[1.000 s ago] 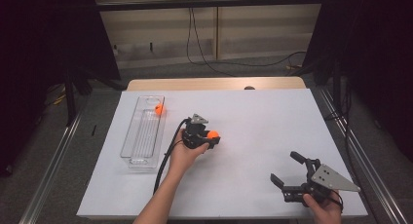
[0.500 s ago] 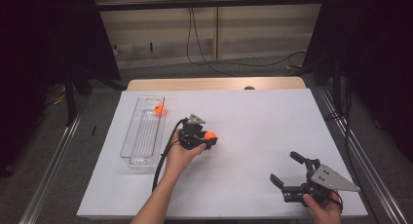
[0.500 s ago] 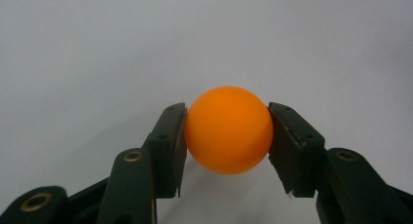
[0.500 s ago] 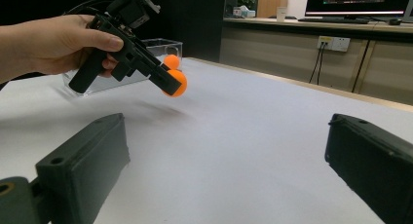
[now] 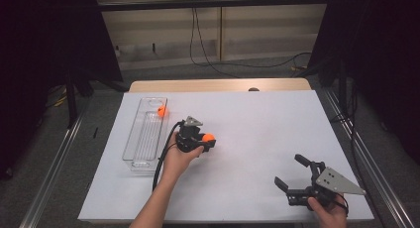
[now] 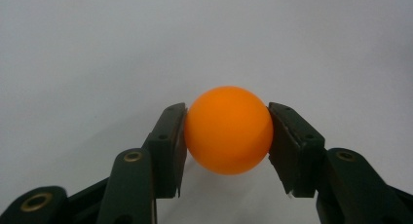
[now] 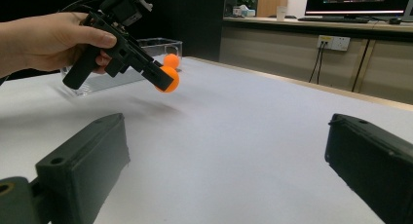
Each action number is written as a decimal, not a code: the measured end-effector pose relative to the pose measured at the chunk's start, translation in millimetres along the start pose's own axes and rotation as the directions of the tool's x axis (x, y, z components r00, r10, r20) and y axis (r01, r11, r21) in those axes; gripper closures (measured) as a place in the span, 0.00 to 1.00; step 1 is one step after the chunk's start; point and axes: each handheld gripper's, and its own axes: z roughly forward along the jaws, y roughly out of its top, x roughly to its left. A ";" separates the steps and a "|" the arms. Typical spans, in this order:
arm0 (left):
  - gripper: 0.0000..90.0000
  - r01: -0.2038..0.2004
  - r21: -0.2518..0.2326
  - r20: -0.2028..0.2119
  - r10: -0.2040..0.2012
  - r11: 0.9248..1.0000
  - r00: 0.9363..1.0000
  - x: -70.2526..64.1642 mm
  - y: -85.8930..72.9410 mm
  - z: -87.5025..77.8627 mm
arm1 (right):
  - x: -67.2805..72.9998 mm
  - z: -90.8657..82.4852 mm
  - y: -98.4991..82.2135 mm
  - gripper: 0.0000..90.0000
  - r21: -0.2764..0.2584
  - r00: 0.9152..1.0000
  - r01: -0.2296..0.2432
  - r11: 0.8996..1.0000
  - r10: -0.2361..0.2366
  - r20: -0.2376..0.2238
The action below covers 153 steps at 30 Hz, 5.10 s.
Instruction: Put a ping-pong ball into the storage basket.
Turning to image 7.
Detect computer monitor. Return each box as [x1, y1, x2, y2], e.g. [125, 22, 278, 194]
[304, 0, 413, 17]

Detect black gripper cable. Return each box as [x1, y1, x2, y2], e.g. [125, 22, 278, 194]
[57, 0, 113, 14]

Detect tissue box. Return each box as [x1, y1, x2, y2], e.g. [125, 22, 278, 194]
[233, 4, 256, 18]

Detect white table mat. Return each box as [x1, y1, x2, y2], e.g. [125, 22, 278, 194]
[0, 56, 413, 224]

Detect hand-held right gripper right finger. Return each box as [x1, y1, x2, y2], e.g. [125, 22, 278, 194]
[323, 112, 413, 224]

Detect white wall socket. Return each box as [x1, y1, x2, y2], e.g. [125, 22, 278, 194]
[317, 34, 352, 53]

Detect beige wooden counter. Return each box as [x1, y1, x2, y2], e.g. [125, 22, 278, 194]
[219, 17, 413, 105]

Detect orange ping-pong ball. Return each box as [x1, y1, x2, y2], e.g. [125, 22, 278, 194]
[163, 53, 181, 70]
[155, 65, 180, 93]

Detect black power cable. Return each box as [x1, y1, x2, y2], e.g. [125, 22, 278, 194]
[316, 42, 327, 86]
[308, 42, 324, 84]

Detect black keyboard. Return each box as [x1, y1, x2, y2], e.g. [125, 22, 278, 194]
[297, 16, 371, 24]

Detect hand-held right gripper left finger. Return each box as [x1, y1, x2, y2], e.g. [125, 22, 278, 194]
[34, 112, 131, 224]

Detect clear plastic container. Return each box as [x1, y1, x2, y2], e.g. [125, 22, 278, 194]
[59, 37, 183, 96]

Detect white paper cup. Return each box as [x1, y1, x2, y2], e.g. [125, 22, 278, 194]
[276, 5, 288, 22]

